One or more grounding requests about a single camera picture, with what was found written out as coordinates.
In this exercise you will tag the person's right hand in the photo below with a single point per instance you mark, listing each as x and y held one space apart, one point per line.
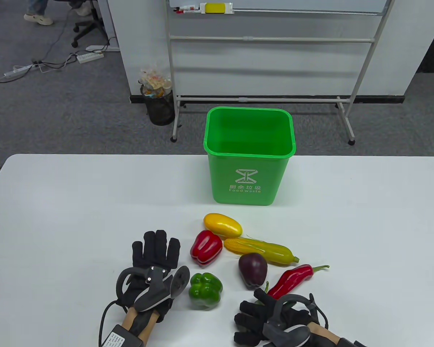
249 318

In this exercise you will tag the person's left hand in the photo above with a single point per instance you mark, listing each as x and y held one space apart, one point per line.
155 253

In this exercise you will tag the grey hand controller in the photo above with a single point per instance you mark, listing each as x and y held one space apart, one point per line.
152 292
293 334

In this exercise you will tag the purple eggplant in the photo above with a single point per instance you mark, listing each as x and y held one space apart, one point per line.
252 269

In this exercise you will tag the red bell pepper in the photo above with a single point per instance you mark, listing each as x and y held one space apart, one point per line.
206 247

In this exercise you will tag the green bell pepper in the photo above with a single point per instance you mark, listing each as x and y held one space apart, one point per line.
204 291

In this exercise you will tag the red chili pepper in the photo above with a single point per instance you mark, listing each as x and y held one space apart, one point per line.
293 278

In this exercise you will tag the yellow corn cob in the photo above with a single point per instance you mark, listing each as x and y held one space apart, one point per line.
267 253

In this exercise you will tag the yellow mango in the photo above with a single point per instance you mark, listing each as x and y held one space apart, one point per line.
222 225

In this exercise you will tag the green food waste bin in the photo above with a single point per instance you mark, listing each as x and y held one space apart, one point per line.
224 180

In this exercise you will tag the person's left forearm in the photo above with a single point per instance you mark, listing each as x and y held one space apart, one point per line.
130 320

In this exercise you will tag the person's right forearm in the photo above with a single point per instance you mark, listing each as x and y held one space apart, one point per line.
323 334

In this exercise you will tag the black left wrist box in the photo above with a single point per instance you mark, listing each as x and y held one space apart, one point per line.
121 338

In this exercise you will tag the black wrist box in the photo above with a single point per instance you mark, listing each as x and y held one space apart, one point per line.
347 343
121 338

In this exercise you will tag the black right wrist box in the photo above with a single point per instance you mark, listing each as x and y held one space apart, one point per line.
347 343

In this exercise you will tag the black mesh trash can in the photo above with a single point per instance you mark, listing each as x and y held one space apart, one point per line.
161 110

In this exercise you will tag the rubbish in clear bag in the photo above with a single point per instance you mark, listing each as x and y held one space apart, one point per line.
153 81

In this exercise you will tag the long white power strip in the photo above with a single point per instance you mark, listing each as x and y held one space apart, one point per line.
90 57

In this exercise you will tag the white desk foot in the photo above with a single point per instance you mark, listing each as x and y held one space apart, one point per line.
97 47

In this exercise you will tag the small white power strip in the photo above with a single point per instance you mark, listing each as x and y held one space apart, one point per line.
16 71

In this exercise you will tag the black office chair base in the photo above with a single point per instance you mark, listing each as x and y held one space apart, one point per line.
90 27

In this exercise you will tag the red capped whiteboard marker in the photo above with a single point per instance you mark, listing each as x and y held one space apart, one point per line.
176 12

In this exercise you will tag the whiteboard stand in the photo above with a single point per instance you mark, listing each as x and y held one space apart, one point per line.
275 39

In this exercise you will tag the white whiteboard marker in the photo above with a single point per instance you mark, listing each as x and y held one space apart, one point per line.
188 7

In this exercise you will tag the yellow whiteboard eraser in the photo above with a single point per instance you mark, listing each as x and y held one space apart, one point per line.
215 8

